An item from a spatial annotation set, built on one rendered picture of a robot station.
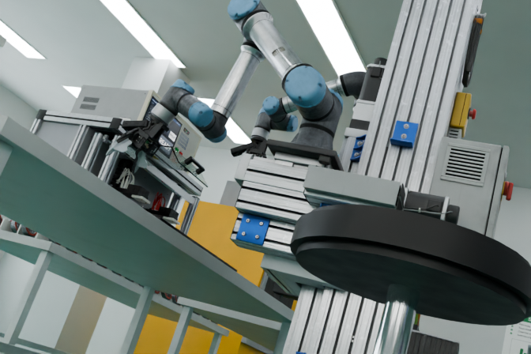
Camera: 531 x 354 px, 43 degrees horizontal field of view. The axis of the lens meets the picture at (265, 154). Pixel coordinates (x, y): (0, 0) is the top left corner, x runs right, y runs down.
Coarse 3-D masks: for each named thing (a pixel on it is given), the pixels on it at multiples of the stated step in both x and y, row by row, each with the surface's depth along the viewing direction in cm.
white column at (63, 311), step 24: (144, 72) 720; (168, 72) 712; (48, 288) 642; (72, 288) 631; (48, 312) 629; (72, 312) 624; (96, 312) 655; (24, 336) 628; (48, 336) 618; (72, 336) 628
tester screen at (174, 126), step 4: (152, 100) 275; (152, 104) 275; (148, 108) 273; (152, 108) 275; (148, 112) 273; (148, 116) 274; (172, 120) 289; (172, 124) 289; (176, 124) 292; (172, 128) 289; (176, 128) 292; (172, 132) 290; (176, 132) 292; (164, 136) 285; (176, 136) 293; (168, 140) 288
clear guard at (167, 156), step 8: (160, 152) 261; (168, 152) 258; (176, 152) 253; (152, 160) 276; (160, 160) 272; (168, 160) 268; (176, 160) 265; (176, 168) 275; (184, 168) 272; (192, 168) 261; (200, 176) 265
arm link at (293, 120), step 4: (288, 116) 293; (292, 116) 294; (284, 120) 291; (288, 120) 293; (292, 120) 293; (296, 120) 296; (272, 124) 297; (276, 124) 293; (280, 124) 292; (284, 124) 293; (288, 124) 293; (292, 124) 293; (296, 124) 297; (272, 128) 299; (276, 128) 298; (280, 128) 296; (284, 128) 295; (288, 128) 294; (292, 128) 294; (296, 128) 297
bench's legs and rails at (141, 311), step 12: (0, 144) 167; (0, 156) 167; (0, 168) 168; (144, 288) 380; (144, 300) 377; (144, 312) 376; (132, 324) 373; (288, 324) 337; (132, 336) 370; (0, 348) 289; (12, 348) 294; (24, 348) 301; (132, 348) 370; (276, 348) 334
